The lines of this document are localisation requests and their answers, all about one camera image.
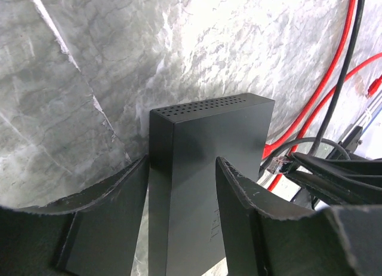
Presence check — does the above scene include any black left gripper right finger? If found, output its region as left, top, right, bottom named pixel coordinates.
left=215, top=157, right=381, bottom=275

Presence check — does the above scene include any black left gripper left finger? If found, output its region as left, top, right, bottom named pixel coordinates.
left=1, top=157, right=149, bottom=275

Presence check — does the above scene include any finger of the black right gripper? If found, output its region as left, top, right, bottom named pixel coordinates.
left=285, top=168, right=381, bottom=205
left=291, top=152, right=381, bottom=176

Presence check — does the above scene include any black network switch box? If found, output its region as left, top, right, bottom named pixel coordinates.
left=148, top=93, right=275, bottom=275

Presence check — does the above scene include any short red ethernet cable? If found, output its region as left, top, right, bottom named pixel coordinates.
left=262, top=0, right=359, bottom=159

